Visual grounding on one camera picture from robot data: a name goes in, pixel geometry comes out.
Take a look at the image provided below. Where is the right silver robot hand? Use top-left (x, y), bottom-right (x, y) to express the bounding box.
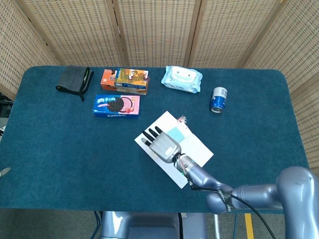
top-left (142, 126), bottom-right (182, 164)

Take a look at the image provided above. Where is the cream and teal bookmark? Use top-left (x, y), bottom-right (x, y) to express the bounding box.
top-left (166, 115), bottom-right (194, 144)

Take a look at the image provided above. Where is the open lined white notebook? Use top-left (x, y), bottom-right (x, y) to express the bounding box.
top-left (134, 111), bottom-right (214, 189)

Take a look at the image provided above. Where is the teal table cloth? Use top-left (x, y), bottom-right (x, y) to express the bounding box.
top-left (0, 66), bottom-right (311, 214)

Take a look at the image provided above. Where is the blue Oreo cookie box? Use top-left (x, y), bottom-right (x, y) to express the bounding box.
top-left (92, 94), bottom-right (141, 120)

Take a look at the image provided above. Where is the light blue wet wipes pack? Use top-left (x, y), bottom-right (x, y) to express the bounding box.
top-left (160, 65), bottom-right (203, 94)

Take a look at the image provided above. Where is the blue drink can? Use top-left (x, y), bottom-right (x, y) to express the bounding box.
top-left (210, 87), bottom-right (228, 114)

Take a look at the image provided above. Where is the blue and yellow snack box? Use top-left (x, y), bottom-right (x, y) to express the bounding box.
top-left (114, 67), bottom-right (150, 90)

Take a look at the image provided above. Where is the grey-blue robot torso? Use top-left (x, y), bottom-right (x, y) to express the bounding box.
top-left (99, 211), bottom-right (207, 239)

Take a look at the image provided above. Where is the orange snack box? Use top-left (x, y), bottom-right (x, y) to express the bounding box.
top-left (100, 69), bottom-right (150, 96)

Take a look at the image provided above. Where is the metal table leg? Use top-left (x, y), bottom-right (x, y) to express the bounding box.
top-left (213, 213), bottom-right (220, 239)

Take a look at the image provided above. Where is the dark grey folded cloth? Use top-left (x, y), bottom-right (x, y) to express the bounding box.
top-left (55, 66), bottom-right (95, 102)

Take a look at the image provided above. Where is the woven bamboo folding screen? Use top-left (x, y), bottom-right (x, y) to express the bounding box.
top-left (0, 0), bottom-right (319, 172)

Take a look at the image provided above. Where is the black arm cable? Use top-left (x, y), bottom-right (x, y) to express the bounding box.
top-left (188, 178), bottom-right (277, 239)

